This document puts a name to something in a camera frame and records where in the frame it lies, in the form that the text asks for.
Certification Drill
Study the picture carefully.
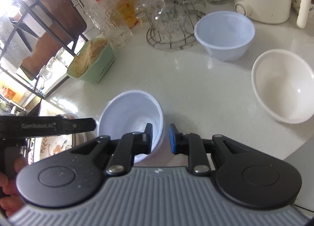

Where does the wire rack with glasses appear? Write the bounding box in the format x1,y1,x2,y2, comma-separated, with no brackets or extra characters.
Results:
135,0,205,51

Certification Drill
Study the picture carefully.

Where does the brown cutting board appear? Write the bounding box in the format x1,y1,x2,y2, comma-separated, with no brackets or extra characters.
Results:
19,0,88,80

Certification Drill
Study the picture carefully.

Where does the textured glass mug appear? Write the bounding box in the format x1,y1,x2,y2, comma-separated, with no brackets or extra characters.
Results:
84,0,133,48

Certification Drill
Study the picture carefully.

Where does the upturned glass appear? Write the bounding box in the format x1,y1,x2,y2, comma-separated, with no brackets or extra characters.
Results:
46,57,64,76
37,65,52,91
55,48,73,68

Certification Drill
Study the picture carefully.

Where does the pale blue bowl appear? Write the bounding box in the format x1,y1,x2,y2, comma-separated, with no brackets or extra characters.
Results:
97,90,165,165
194,11,256,62

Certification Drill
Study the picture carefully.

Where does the red lid glass jar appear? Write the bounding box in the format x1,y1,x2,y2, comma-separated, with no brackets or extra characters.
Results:
96,0,138,29

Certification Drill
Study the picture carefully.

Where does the pink rim leaf plate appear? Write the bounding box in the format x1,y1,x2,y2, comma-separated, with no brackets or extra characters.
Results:
63,113,87,147

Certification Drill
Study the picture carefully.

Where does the upturned glass middle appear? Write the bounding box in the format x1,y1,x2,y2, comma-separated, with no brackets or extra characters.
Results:
46,57,64,76

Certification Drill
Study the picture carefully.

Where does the white ceramic bowl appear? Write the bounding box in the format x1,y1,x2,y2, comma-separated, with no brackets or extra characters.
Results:
251,49,313,124

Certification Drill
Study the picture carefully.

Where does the black dish rack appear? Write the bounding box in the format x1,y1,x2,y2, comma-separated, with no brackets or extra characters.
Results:
1,0,87,99

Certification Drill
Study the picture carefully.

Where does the upturned glass right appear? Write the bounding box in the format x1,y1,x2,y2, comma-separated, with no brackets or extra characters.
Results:
55,48,73,68

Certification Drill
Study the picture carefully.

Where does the person left hand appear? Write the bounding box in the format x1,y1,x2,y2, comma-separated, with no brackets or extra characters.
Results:
0,154,29,218

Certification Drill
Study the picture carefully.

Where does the green basket of noodles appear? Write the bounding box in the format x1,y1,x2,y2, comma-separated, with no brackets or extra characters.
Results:
67,38,115,84

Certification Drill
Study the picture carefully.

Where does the rabbit pattern deep plate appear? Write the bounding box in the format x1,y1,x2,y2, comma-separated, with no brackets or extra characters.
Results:
33,135,72,163

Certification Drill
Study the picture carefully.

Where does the upturned glass left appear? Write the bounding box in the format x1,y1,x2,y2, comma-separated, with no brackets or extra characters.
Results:
37,65,52,91

